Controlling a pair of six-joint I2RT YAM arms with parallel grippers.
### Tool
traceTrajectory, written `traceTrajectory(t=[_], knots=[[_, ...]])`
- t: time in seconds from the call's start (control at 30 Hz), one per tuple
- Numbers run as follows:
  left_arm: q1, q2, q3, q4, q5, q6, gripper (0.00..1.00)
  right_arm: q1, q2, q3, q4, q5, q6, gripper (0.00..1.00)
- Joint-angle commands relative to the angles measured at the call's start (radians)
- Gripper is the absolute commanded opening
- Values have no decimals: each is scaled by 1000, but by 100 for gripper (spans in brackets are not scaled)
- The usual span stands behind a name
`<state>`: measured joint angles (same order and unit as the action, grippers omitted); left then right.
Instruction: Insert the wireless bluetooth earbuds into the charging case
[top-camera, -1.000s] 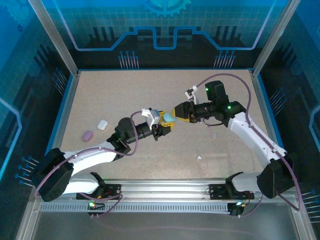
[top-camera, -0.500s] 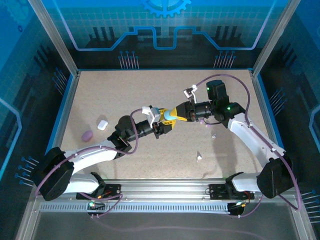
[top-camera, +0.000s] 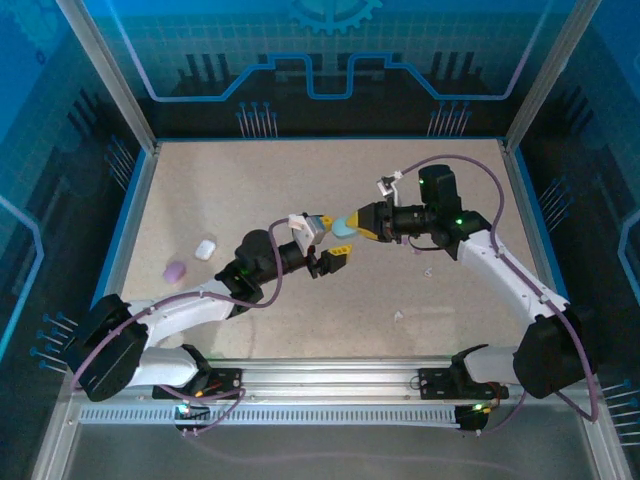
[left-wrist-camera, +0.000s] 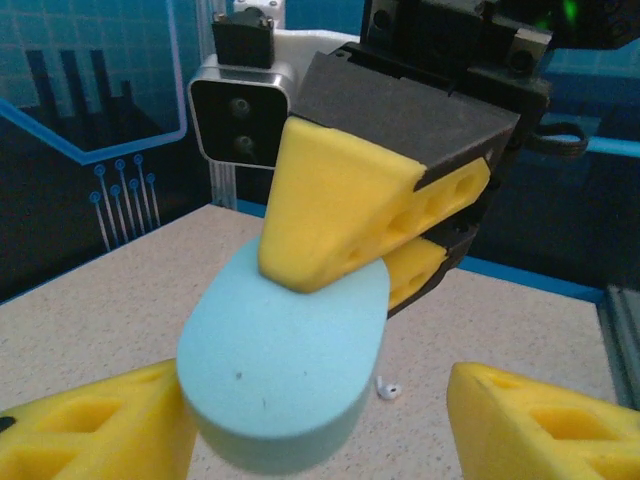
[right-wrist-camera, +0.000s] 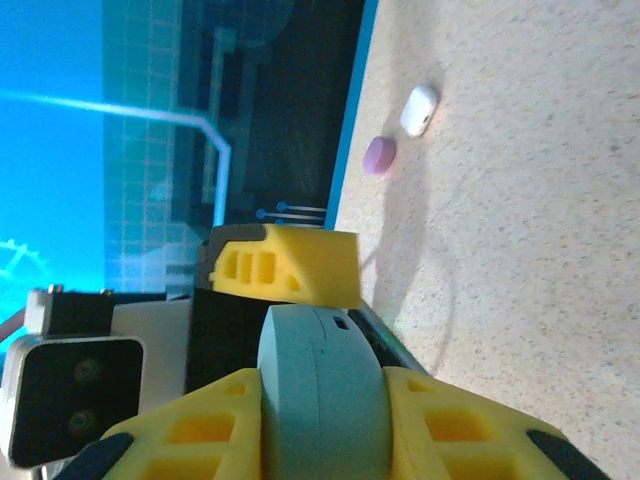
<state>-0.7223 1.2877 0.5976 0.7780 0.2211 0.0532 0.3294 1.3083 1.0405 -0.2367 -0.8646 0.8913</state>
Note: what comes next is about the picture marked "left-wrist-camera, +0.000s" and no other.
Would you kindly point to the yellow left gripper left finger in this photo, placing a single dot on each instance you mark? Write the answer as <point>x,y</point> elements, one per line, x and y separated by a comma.
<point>75,440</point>

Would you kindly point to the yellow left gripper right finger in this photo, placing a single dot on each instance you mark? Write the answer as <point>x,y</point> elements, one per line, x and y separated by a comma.
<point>550,440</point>

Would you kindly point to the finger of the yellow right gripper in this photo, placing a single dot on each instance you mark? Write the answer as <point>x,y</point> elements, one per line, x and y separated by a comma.
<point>415,270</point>
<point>340,200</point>

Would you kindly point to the white earbud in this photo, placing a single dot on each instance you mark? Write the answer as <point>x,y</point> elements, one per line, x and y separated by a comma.
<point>390,391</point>

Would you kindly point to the light blue earbud charging case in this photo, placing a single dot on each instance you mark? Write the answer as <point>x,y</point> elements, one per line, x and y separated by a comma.
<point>280,360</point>

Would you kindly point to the aluminium frame post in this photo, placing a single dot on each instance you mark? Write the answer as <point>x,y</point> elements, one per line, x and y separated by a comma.
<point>222,185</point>

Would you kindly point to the aluminium side rail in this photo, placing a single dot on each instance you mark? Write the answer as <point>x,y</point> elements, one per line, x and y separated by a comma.
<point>625,340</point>

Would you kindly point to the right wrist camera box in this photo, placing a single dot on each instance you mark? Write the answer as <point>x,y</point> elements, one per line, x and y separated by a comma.
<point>240,125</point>

